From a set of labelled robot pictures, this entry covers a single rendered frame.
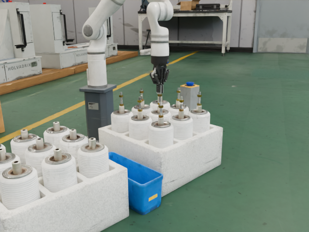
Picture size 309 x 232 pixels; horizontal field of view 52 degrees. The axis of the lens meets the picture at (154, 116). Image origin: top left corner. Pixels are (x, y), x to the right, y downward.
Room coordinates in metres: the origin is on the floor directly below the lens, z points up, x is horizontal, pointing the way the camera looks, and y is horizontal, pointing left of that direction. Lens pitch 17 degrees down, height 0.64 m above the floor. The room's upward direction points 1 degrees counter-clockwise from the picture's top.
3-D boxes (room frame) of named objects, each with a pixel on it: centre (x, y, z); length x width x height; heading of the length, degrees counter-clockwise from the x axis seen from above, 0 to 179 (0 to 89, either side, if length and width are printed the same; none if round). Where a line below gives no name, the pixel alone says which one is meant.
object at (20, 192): (0.77, 0.37, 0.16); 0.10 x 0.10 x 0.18
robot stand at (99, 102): (1.64, 0.29, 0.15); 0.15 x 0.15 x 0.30; 70
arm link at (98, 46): (1.64, 0.29, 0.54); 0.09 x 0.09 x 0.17; 65
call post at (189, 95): (1.57, -0.18, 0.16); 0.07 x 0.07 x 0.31; 45
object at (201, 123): (1.32, -0.19, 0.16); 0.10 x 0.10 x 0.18
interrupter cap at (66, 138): (1.02, 0.28, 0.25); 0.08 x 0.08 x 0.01
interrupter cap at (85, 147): (0.93, 0.20, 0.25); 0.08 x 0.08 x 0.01
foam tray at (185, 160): (1.32, -0.03, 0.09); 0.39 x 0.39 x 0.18; 45
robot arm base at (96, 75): (1.64, 0.29, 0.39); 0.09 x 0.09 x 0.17; 70
